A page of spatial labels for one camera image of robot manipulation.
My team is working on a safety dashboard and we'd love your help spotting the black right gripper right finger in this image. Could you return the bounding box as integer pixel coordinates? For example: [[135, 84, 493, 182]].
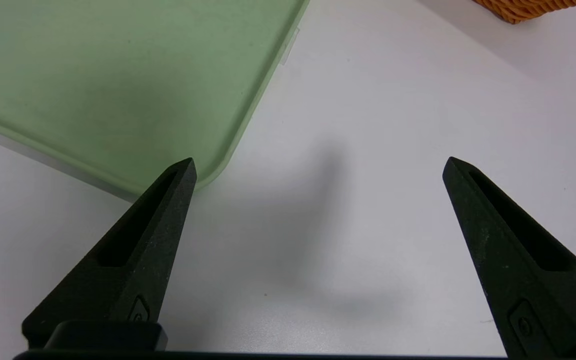
[[442, 156, 576, 360]]

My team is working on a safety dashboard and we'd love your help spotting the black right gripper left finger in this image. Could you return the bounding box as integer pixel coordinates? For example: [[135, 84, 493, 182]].
[[22, 157, 198, 351]]

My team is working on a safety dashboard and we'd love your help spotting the orange wicker basket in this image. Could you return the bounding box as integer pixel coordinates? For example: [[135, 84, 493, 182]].
[[473, 0, 576, 25]]

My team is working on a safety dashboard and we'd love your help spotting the light green plastic tray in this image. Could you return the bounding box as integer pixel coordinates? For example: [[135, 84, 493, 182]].
[[0, 0, 311, 202]]

